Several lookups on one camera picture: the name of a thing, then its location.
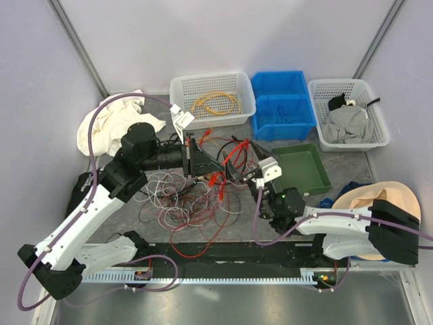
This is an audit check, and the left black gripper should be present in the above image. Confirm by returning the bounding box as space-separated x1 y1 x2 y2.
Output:
140 131 225 179

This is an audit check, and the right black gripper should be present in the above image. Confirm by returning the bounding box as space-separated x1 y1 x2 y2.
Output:
223 139 281 219

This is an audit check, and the red ethernet cable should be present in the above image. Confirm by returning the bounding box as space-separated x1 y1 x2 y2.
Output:
199 128 253 200

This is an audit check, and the blue thin wire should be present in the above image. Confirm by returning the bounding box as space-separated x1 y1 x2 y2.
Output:
262 105 295 126

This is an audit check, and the yellow ethernet cable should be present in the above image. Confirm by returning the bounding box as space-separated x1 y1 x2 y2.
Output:
198 93 242 116

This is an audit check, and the orange yellow cable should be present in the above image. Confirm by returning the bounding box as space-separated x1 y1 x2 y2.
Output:
191 93 224 116

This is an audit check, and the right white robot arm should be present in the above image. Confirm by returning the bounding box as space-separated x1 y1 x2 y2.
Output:
223 140 432 267

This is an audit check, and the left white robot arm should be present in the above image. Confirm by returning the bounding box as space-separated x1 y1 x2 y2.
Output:
17 105 224 311

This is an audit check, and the green plastic tray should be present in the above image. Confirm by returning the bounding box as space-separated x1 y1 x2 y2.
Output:
271 144 332 197

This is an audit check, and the blue plastic bin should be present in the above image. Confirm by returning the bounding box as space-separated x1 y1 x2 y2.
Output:
251 70 317 142

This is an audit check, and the white perforated basket left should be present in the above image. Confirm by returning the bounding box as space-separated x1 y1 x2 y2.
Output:
170 71 256 130

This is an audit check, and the white perforated basket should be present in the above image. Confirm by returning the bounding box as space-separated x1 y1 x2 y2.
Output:
308 79 390 152
170 71 256 130

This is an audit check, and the blue cloth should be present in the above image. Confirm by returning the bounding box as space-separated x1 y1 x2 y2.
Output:
318 181 371 209

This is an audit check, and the cream white cloth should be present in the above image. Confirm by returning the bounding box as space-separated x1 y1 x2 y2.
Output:
91 96 166 157

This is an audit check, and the grey garment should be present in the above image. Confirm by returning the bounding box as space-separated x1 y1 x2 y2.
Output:
321 106 374 144

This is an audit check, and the black sock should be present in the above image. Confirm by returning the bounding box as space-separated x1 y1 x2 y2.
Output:
328 93 346 111

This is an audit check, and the white perforated basket right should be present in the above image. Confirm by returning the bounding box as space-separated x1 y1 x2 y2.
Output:
308 79 390 152

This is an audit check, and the black printed t-shirt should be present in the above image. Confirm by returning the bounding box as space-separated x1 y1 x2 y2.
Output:
66 172 94 217

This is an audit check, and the beige bucket hat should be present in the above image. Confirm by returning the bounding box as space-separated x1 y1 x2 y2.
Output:
332 181 421 265

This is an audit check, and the tangled thin wire pile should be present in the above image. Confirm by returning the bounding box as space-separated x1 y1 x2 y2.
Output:
137 135 261 260

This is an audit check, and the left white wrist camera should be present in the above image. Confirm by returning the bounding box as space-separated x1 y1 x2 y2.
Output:
170 104 195 144

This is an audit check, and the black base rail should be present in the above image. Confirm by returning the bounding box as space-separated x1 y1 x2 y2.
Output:
111 240 339 277

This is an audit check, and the slotted cable duct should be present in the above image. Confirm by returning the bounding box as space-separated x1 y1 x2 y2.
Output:
82 268 317 285

